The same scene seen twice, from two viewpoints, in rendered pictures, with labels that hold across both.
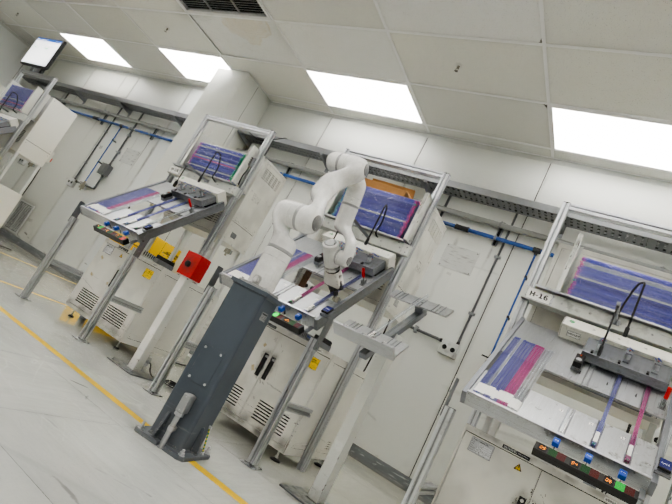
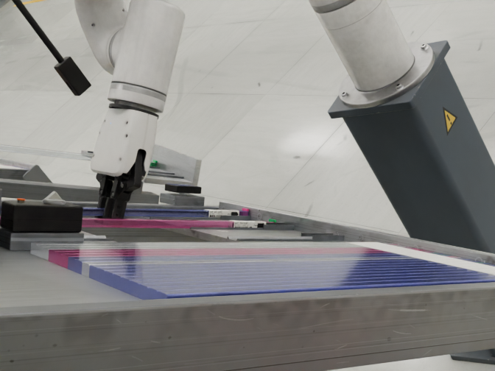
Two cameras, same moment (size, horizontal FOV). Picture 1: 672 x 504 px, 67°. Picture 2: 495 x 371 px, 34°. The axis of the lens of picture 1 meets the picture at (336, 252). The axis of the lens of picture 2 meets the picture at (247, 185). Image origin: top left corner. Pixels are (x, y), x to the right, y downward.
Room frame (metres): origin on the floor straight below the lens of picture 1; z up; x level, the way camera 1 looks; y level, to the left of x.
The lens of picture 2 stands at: (3.52, 0.64, 1.40)
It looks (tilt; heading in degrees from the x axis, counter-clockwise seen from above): 28 degrees down; 211
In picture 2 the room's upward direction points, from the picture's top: 34 degrees counter-clockwise
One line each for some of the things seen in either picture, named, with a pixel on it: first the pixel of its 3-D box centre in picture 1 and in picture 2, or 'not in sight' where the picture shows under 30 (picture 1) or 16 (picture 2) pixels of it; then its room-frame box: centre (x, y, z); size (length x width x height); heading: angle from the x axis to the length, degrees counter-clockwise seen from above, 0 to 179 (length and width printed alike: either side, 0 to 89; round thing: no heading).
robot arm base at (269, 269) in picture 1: (268, 270); (365, 35); (2.18, 0.22, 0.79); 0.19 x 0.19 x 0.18
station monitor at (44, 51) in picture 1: (46, 56); not in sight; (5.57, 3.93, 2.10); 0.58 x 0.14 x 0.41; 58
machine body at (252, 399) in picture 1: (285, 389); not in sight; (3.19, -0.12, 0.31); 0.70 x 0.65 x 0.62; 58
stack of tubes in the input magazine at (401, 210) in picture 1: (376, 211); not in sight; (3.06, -0.11, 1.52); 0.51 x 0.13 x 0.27; 58
